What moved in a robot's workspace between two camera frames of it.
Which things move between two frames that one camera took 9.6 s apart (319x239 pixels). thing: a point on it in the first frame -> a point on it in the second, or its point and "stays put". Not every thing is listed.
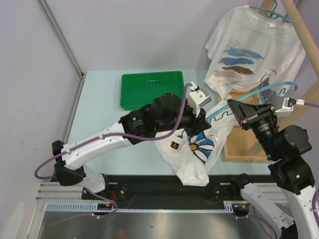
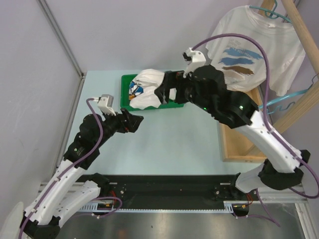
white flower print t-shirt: [194, 155] -> [141, 90]
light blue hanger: [251, 94] -> [271, 109]
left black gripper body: [190, 123] -> [113, 124]
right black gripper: [242, 110] -> [172, 79]
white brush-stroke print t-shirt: [251, 50] stays put
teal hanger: [270, 13] stays put
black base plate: [162, 188] stays put
